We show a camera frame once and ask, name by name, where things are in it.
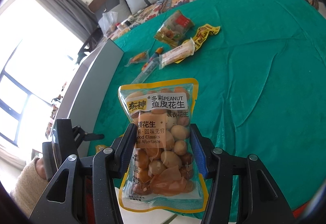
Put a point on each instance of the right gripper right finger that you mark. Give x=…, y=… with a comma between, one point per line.
x=260, y=198

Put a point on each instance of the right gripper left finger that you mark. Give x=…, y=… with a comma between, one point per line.
x=82, y=190

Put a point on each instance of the yellow snack pouch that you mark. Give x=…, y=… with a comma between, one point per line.
x=100, y=148

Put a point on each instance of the peanut bag yellow trim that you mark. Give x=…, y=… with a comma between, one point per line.
x=162, y=174

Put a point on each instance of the clear long stick packet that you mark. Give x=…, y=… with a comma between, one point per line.
x=151, y=67

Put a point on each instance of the corn sausage packet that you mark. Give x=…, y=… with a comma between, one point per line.
x=139, y=58

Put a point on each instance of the left hand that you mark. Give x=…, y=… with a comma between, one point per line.
x=40, y=169

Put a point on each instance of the white cardboard box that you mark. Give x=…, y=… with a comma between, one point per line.
x=86, y=91

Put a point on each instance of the green tablecloth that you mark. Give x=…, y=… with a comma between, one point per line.
x=262, y=86

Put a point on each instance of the clear plastic bag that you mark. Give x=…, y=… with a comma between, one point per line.
x=108, y=22

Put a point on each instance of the orange sausage stick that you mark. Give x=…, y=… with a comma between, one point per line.
x=154, y=55

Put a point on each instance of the grey curtain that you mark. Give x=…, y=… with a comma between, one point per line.
x=74, y=14

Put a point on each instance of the far left grey pillow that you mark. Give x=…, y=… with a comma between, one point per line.
x=118, y=6

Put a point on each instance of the white wafer bar packet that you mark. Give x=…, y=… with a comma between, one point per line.
x=177, y=54

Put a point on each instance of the clear mixed snack bag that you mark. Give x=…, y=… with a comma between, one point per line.
x=173, y=30

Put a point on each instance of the yellow chicken feet packet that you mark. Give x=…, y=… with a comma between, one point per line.
x=202, y=34

